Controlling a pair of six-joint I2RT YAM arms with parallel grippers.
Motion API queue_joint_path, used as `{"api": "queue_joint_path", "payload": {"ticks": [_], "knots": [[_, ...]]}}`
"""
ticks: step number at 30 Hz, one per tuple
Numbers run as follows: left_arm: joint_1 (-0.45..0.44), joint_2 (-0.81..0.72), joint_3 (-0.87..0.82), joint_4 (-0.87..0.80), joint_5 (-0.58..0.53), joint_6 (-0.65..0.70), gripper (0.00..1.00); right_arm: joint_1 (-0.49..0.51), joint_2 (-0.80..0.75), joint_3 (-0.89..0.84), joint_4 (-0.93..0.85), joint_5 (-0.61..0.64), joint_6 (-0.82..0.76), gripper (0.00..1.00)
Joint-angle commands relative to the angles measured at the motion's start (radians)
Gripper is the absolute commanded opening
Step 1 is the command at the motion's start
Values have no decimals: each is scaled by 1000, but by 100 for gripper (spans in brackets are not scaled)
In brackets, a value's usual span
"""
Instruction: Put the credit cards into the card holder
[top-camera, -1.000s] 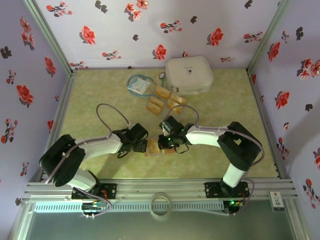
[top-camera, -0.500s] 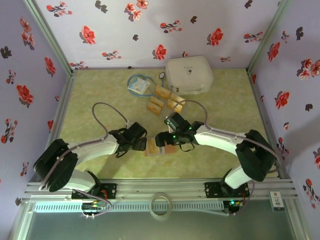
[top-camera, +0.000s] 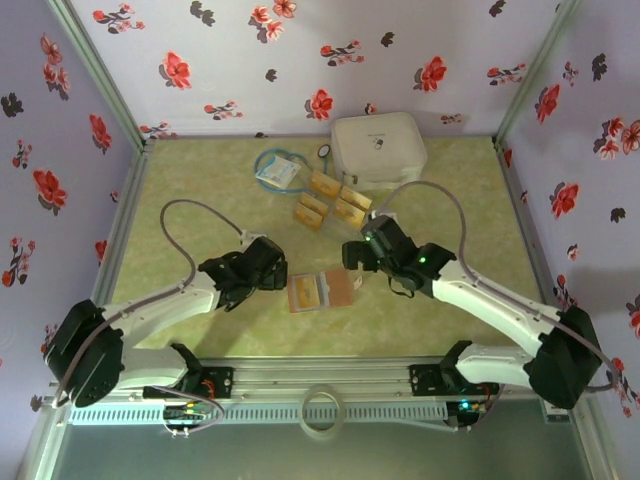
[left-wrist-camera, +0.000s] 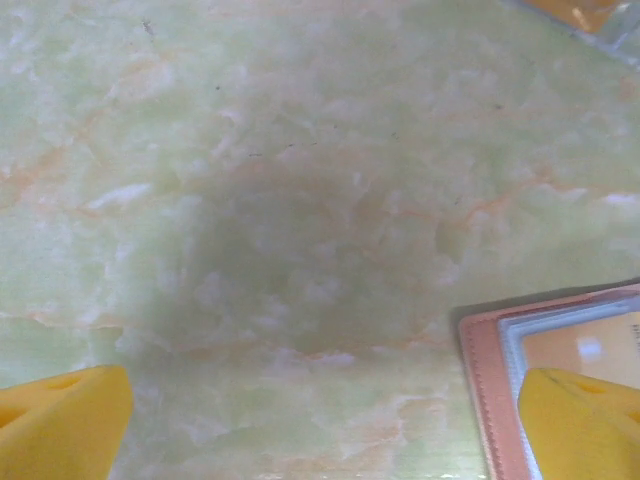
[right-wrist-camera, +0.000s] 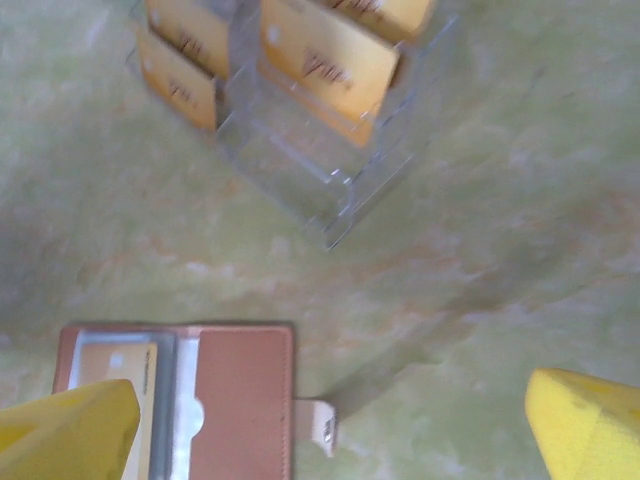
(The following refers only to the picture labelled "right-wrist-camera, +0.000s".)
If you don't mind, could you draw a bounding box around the brown leather card holder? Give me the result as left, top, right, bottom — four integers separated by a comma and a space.
52, 322, 341, 480

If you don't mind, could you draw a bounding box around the gold credit card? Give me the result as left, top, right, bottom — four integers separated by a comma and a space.
135, 24, 220, 132
144, 0, 232, 81
258, 0, 401, 147
319, 0, 434, 44
77, 342, 160, 480

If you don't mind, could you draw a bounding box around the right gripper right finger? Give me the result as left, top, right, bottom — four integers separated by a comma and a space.
520, 367, 640, 480

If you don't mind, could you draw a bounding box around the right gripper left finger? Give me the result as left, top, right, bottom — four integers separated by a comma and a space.
0, 378, 142, 480

